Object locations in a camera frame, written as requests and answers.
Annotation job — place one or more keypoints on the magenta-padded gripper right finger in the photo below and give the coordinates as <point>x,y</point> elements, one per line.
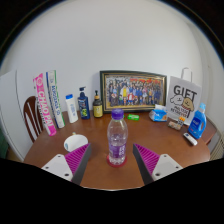
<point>146,158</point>

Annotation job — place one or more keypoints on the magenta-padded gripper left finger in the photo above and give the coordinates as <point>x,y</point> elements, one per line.
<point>76,158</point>

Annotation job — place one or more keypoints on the clear purple-capped water bottle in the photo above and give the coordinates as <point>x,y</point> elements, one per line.
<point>117,143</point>

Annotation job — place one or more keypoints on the white and blue paper cup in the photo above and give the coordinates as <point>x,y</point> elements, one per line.
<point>75,142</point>

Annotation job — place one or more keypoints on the small green packet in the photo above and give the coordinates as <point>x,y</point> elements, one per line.
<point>133,117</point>

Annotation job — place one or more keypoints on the small snack box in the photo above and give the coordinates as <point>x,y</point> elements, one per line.
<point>175,124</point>

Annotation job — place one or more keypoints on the blue tissue pack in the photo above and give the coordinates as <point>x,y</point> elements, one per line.
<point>158,115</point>

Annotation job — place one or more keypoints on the white remote control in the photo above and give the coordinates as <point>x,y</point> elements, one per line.
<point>190,139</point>

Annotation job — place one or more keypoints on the white bottle with blue cap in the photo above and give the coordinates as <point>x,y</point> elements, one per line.
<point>72,110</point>

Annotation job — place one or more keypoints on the dark blue pump bottle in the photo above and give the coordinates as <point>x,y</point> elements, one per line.
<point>84,106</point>

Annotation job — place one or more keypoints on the amber pump bottle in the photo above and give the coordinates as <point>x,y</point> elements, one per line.
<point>97,108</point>

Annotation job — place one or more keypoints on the pink and white tube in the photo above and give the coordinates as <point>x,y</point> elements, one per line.
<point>45,106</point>

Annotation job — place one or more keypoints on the blue detergent bottle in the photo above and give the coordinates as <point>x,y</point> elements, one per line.
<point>197,125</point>

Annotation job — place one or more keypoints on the brown wooden chair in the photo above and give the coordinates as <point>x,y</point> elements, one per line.
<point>31,116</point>

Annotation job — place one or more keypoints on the green and white tube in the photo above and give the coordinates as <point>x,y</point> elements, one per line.
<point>55,100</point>

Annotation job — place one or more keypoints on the framed group photo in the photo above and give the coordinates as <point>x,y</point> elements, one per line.
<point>133,90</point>

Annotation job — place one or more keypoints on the white paper gift bag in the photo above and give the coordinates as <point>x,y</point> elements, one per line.
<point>184,98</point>

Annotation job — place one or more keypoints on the white radiator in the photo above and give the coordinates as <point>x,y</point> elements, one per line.
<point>218,148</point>

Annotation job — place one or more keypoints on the white cabinet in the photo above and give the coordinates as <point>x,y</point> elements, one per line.
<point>11,113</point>

